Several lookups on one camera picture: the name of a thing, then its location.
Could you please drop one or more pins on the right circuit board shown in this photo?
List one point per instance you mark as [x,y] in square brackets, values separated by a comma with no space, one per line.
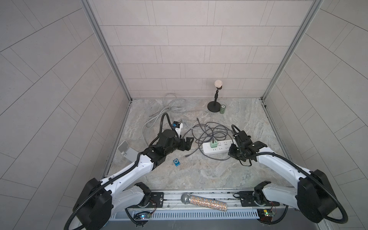
[265,215]

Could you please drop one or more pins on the glitter handheld microphone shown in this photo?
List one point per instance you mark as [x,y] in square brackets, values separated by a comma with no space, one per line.
[187,198]

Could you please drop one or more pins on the white power strip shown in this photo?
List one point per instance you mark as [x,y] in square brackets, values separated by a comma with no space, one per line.
[217,147]

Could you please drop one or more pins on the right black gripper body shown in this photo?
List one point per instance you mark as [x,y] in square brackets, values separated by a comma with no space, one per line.
[236,152]

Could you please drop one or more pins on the aluminium rail frame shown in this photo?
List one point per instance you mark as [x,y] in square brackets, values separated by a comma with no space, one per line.
[174,209]

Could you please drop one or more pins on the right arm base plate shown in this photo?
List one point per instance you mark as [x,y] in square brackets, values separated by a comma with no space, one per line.
[253,199]

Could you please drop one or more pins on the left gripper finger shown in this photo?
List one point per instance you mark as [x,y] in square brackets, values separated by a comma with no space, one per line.
[188,146]
[187,140]

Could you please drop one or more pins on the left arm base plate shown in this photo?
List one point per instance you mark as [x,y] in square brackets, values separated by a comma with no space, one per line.
[154,201]

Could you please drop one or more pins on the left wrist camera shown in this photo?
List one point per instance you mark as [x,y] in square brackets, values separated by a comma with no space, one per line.
[177,125]

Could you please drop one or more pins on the green charger plug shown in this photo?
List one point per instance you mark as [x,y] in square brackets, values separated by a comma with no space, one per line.
[213,143]

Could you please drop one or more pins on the circuit board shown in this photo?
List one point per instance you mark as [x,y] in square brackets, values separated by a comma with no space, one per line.
[142,215]
[265,215]

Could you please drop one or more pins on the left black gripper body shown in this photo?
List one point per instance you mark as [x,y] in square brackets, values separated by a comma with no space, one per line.
[174,144]

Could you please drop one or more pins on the grey plastic holder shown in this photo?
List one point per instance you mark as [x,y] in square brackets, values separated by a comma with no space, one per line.
[127,152]

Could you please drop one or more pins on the beige microphone on stand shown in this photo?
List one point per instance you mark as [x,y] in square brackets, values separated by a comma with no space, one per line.
[214,106]

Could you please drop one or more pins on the green camouflage tape roll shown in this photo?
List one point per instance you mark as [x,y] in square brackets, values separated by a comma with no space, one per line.
[222,109]

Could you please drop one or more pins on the blue mp3 player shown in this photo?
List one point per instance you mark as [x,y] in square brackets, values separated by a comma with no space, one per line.
[176,162]

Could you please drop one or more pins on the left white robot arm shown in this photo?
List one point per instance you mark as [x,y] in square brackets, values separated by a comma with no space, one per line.
[99,200]

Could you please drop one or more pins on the left circuit board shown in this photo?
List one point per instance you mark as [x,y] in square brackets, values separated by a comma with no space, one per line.
[142,215]

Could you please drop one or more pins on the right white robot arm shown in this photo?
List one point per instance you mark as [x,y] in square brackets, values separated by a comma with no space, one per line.
[310,192]

